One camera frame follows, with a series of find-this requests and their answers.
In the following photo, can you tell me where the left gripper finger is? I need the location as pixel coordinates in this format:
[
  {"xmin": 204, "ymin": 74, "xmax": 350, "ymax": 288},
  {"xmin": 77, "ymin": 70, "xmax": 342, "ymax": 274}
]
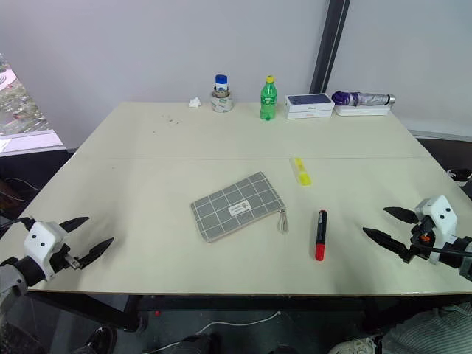
[
  {"xmin": 78, "ymin": 237, "xmax": 115, "ymax": 270},
  {"xmin": 60, "ymin": 216, "xmax": 91, "ymax": 234}
]

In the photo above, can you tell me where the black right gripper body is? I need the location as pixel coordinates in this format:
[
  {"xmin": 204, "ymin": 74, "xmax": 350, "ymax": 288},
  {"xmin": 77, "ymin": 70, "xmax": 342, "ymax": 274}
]
[{"xmin": 401, "ymin": 215, "xmax": 437, "ymax": 264}]

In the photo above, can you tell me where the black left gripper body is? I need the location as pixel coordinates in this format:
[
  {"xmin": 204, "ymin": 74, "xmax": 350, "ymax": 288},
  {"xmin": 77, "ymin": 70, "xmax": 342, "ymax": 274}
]
[{"xmin": 49, "ymin": 240, "xmax": 82, "ymax": 277}]

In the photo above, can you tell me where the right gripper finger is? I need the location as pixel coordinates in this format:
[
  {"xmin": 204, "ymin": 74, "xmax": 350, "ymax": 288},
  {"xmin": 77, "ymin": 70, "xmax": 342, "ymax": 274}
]
[
  {"xmin": 383, "ymin": 206, "xmax": 420, "ymax": 225},
  {"xmin": 362, "ymin": 226, "xmax": 410, "ymax": 259}
]

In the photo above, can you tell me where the grey checked pencil pouch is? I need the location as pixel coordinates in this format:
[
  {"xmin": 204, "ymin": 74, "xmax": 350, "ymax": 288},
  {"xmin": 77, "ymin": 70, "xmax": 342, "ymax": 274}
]
[{"xmin": 190, "ymin": 170, "xmax": 290, "ymax": 245}]

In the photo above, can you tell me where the red and black marker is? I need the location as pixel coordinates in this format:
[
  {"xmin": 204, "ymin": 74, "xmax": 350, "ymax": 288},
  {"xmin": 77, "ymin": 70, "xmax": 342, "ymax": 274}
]
[{"xmin": 313, "ymin": 209, "xmax": 329, "ymax": 262}]

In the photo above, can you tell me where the black and white shoe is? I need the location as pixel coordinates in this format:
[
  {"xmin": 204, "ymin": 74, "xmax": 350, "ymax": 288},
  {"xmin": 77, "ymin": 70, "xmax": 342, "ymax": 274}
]
[{"xmin": 446, "ymin": 167, "xmax": 472, "ymax": 186}]

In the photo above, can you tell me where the grey striped cloth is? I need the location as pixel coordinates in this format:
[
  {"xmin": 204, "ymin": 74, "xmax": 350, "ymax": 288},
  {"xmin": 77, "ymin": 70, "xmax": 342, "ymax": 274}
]
[{"xmin": 379, "ymin": 302, "xmax": 472, "ymax": 354}]

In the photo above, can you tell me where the yellow highlighter pen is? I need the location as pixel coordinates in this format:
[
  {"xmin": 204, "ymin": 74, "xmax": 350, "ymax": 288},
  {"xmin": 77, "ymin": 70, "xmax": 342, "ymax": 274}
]
[{"xmin": 289, "ymin": 157, "xmax": 313, "ymax": 188}]

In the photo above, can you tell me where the white sneaker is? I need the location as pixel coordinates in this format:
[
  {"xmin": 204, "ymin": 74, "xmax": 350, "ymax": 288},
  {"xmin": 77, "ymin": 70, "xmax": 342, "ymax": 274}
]
[{"xmin": 329, "ymin": 336, "xmax": 381, "ymax": 354}]

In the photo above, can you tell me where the flat white box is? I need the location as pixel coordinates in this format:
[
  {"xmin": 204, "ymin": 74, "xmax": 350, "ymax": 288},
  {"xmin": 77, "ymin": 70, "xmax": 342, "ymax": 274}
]
[{"xmin": 333, "ymin": 104, "xmax": 392, "ymax": 117}]

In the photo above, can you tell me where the folded purple umbrella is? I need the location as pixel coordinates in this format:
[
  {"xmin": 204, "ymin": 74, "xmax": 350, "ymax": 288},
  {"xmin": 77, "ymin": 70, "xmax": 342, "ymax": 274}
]
[{"xmin": 330, "ymin": 91, "xmax": 397, "ymax": 108}]

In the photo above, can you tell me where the window with street view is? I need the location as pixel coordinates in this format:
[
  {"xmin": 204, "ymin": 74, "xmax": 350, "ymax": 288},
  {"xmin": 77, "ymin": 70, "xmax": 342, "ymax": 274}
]
[{"xmin": 0, "ymin": 51, "xmax": 68, "ymax": 156}]

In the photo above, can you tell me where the white phone box orange print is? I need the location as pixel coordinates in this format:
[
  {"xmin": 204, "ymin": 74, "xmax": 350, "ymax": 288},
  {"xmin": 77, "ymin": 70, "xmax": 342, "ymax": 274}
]
[{"xmin": 285, "ymin": 108, "xmax": 333, "ymax": 120}]

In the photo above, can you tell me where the white phone box blue top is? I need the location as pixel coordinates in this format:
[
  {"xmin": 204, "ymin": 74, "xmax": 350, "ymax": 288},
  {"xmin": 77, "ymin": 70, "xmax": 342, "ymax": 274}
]
[{"xmin": 283, "ymin": 93, "xmax": 336, "ymax": 112}]

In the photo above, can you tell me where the green plastic soda bottle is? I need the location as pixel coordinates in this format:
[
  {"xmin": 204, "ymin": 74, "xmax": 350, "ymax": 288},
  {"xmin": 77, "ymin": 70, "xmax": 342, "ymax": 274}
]
[{"xmin": 260, "ymin": 74, "xmax": 278, "ymax": 122}]

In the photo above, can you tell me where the clear tape roll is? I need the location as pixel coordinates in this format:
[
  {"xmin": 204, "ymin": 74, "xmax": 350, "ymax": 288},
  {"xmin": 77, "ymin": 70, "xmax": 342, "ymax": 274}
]
[{"xmin": 210, "ymin": 88, "xmax": 235, "ymax": 114}]

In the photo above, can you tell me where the white bottle with blue cap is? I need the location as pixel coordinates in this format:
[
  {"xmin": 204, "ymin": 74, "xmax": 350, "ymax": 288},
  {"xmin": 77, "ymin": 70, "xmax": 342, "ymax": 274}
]
[{"xmin": 214, "ymin": 74, "xmax": 230, "ymax": 98}]

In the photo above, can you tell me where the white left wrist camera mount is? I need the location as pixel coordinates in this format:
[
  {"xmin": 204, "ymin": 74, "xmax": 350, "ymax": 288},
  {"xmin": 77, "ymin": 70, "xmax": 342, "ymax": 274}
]
[{"xmin": 23, "ymin": 221, "xmax": 66, "ymax": 282}]

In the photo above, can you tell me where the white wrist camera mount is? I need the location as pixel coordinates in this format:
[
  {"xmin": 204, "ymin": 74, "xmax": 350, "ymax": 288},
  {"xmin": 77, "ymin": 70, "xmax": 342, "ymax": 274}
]
[
  {"xmin": 23, "ymin": 221, "xmax": 66, "ymax": 282},
  {"xmin": 414, "ymin": 195, "xmax": 459, "ymax": 266}
]

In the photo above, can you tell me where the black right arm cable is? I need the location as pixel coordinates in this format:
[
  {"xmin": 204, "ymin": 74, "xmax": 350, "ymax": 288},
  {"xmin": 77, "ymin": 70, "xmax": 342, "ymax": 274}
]
[{"xmin": 419, "ymin": 241, "xmax": 472, "ymax": 256}]

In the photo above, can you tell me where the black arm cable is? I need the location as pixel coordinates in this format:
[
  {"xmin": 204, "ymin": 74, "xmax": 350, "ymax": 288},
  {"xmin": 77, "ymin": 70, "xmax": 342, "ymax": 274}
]
[
  {"xmin": 0, "ymin": 217, "xmax": 36, "ymax": 237},
  {"xmin": 419, "ymin": 241, "xmax": 472, "ymax": 256}
]

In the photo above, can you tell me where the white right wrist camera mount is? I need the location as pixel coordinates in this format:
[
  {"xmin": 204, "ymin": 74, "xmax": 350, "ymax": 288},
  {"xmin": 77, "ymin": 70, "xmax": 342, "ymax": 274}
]
[{"xmin": 414, "ymin": 195, "xmax": 459, "ymax": 266}]

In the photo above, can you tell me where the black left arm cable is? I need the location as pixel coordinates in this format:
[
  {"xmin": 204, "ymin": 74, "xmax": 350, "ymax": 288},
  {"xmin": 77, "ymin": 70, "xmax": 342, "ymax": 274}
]
[{"xmin": 0, "ymin": 217, "xmax": 36, "ymax": 237}]

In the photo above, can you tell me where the black table frame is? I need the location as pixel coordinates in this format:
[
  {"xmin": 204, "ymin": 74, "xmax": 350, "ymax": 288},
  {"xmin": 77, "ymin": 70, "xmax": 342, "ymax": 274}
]
[{"xmin": 26, "ymin": 291, "xmax": 472, "ymax": 333}]

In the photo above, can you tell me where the white floor cable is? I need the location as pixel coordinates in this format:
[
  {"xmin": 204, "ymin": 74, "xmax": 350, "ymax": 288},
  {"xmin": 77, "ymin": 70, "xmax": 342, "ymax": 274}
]
[{"xmin": 146, "ymin": 310, "xmax": 282, "ymax": 353}]

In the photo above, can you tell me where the dark grey wall pillar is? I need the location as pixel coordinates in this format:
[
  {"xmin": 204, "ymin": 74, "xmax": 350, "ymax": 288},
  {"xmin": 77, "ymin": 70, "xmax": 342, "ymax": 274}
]
[{"xmin": 308, "ymin": 0, "xmax": 352, "ymax": 96}]

